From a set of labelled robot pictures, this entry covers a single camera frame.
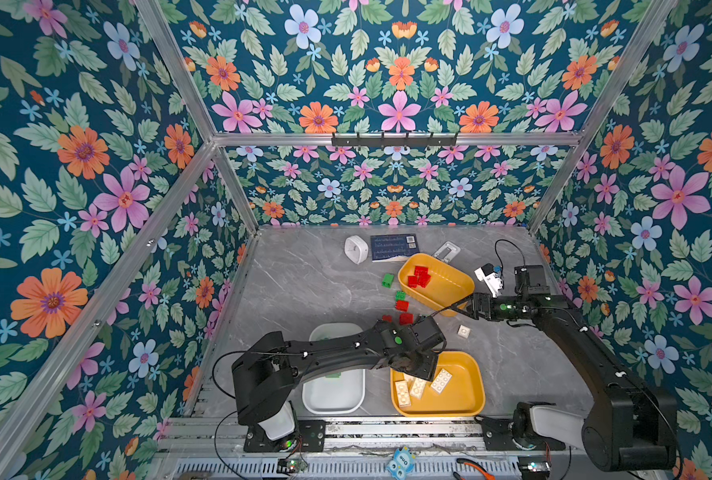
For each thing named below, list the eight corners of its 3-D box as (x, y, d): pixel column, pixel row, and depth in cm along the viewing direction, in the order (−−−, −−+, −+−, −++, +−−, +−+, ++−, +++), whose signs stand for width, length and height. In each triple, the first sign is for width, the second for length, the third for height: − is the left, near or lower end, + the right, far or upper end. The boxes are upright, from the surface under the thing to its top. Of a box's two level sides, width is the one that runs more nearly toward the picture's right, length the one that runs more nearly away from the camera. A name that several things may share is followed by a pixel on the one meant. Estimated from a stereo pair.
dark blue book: (370, 262, 111) (369, 259, 110) (370, 237, 120) (370, 233, 118) (419, 262, 111) (420, 258, 110) (416, 237, 120) (417, 233, 118)
